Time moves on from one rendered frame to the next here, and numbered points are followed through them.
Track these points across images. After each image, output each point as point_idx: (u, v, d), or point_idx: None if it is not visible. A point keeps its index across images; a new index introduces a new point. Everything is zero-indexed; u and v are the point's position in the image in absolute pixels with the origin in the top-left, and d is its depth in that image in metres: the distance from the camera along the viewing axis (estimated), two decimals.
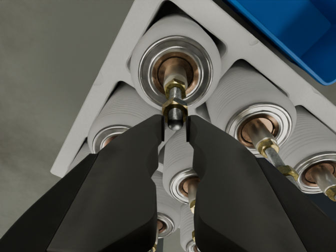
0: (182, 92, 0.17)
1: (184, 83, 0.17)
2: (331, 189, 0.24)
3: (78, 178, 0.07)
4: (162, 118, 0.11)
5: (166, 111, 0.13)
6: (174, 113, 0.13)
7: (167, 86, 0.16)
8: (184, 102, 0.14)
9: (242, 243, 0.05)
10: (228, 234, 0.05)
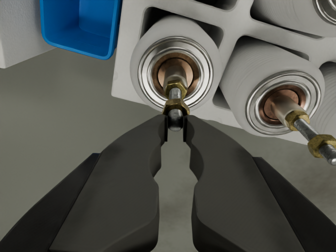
0: (181, 96, 0.17)
1: (186, 89, 0.17)
2: None
3: (81, 178, 0.07)
4: (165, 118, 0.11)
5: (168, 108, 0.13)
6: (177, 114, 0.13)
7: (171, 84, 0.16)
8: (187, 108, 0.14)
9: (240, 243, 0.05)
10: (226, 234, 0.05)
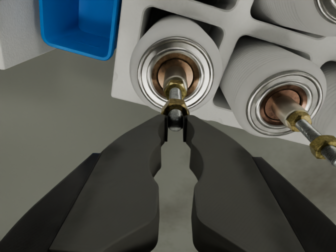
0: (168, 94, 0.17)
1: (168, 100, 0.17)
2: None
3: (81, 178, 0.07)
4: (165, 118, 0.11)
5: (185, 116, 0.13)
6: (178, 125, 0.13)
7: (184, 97, 0.17)
8: None
9: (240, 243, 0.05)
10: (226, 234, 0.05)
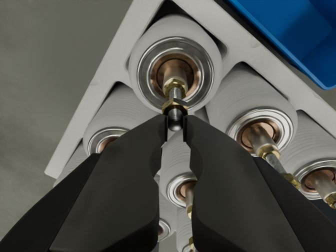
0: (178, 87, 0.16)
1: (173, 80, 0.17)
2: (331, 196, 0.24)
3: (81, 178, 0.07)
4: (165, 118, 0.11)
5: None
6: (168, 118, 0.13)
7: (165, 96, 0.17)
8: (170, 101, 0.13)
9: (240, 243, 0.05)
10: (226, 234, 0.05)
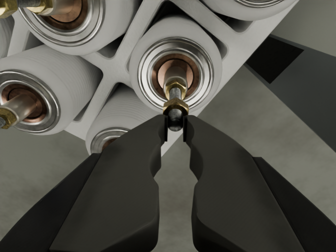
0: None
1: None
2: None
3: (81, 178, 0.07)
4: (165, 118, 0.11)
5: None
6: None
7: None
8: None
9: (240, 243, 0.05)
10: (226, 234, 0.05)
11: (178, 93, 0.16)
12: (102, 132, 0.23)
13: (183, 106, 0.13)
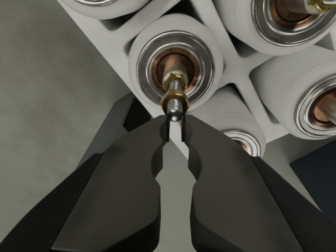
0: None
1: None
2: None
3: (83, 178, 0.07)
4: (167, 118, 0.11)
5: None
6: None
7: None
8: None
9: (239, 243, 0.05)
10: (225, 234, 0.05)
11: (175, 84, 0.15)
12: None
13: (177, 94, 0.13)
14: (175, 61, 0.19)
